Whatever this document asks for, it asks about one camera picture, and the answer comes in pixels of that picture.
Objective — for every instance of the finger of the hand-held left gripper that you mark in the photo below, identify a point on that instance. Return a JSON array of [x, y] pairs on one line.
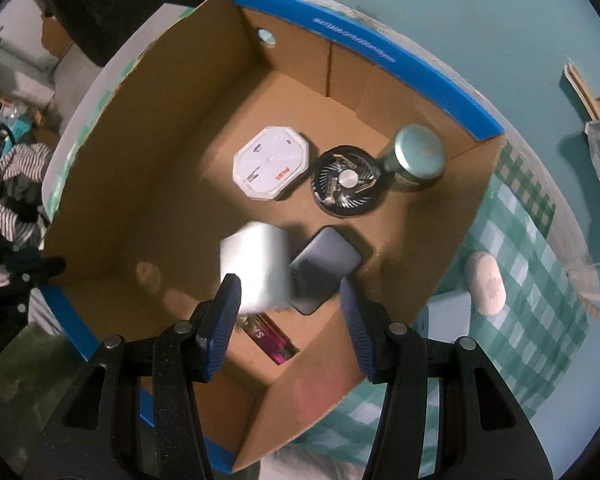
[[42, 266]]

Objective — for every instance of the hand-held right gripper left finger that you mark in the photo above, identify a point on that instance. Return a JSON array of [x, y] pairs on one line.
[[225, 320]]

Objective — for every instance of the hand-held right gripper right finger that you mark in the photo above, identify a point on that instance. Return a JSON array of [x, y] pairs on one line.
[[357, 330]]

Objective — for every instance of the pink rectangular packet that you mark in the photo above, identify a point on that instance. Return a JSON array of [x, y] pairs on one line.
[[270, 340]]

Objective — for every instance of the white rectangular block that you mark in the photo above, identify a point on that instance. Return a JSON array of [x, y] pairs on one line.
[[255, 260]]

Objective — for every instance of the dark grey power bank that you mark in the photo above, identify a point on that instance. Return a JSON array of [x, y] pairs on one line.
[[327, 265]]

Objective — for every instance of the cardboard box blue edges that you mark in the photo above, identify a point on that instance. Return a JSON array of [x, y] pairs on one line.
[[180, 185]]

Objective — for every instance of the white octagonal box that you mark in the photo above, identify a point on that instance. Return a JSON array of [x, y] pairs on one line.
[[270, 165]]

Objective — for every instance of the green glass jar with lid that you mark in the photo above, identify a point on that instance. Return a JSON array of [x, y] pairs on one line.
[[417, 152]]

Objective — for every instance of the striped cloth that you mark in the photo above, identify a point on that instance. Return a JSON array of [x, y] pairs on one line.
[[15, 185]]

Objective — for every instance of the pale flat box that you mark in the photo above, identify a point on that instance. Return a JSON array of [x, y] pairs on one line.
[[450, 315]]

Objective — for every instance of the blue white carton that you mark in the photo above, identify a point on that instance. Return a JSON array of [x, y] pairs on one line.
[[15, 130]]

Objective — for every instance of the black round fan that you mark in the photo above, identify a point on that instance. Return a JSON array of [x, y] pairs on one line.
[[347, 180]]

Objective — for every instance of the green white checkered tablecloth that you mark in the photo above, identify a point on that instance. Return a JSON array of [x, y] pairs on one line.
[[520, 260]]

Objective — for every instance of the small cardboard box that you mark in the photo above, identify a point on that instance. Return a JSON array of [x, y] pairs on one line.
[[55, 35]]

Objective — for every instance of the dark cloth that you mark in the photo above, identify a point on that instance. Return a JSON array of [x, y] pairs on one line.
[[130, 5]]

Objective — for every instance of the wooden frame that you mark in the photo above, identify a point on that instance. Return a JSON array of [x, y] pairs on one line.
[[587, 95]]

